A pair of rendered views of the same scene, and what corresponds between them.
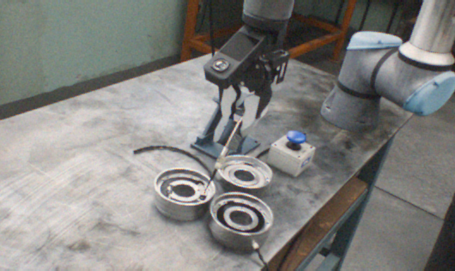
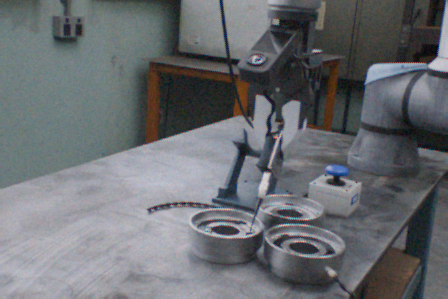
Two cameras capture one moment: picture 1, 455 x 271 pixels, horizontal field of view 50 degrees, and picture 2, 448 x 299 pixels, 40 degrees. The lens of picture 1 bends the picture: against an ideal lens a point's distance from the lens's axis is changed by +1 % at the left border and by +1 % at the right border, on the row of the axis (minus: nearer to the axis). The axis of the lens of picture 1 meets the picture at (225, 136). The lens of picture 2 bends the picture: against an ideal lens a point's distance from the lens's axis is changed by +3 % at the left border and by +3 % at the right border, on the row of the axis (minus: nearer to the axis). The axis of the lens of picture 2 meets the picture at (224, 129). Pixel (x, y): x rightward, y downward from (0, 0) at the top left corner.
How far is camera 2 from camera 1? 23 cm
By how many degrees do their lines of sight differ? 17
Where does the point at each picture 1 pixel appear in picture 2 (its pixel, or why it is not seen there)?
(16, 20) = not seen: outside the picture
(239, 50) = (272, 45)
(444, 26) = not seen: outside the picture
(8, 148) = not seen: outside the picture
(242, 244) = (316, 273)
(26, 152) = (14, 222)
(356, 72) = (383, 105)
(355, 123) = (394, 166)
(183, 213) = (232, 251)
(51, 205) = (64, 265)
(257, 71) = (293, 70)
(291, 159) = (338, 196)
